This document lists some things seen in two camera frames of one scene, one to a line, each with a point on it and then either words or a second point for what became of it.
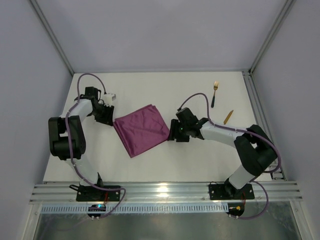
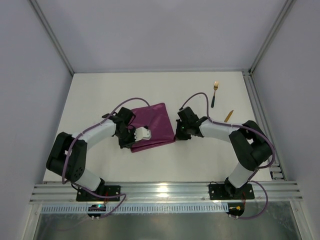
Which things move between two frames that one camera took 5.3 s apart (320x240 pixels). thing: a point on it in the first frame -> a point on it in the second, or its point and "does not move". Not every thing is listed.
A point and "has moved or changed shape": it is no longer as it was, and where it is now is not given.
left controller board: [96, 207] does not move
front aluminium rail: [65, 193] does not move
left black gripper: [105, 116] -> [127, 141]
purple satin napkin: [141, 129] has moved or changed shape
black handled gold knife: [227, 117] does not move
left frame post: [43, 19] does not move
